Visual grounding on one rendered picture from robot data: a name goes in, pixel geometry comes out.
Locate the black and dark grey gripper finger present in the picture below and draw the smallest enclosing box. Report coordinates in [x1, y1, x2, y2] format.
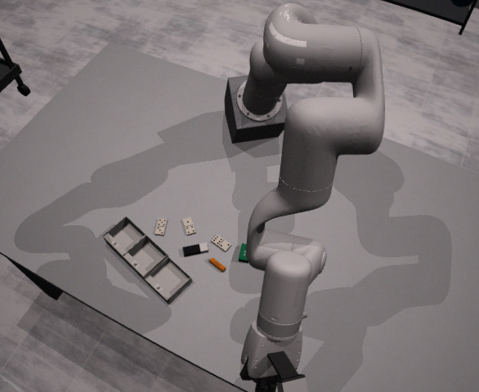
[240, 358, 268, 392]
[266, 375, 279, 392]

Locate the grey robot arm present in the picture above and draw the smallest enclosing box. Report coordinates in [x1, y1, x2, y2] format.
[236, 3, 385, 338]

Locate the white domino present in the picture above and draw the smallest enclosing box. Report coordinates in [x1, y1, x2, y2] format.
[183, 217, 196, 236]
[154, 218, 168, 236]
[212, 234, 231, 252]

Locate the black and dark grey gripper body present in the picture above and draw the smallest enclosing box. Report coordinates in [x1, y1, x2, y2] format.
[241, 321, 302, 378]

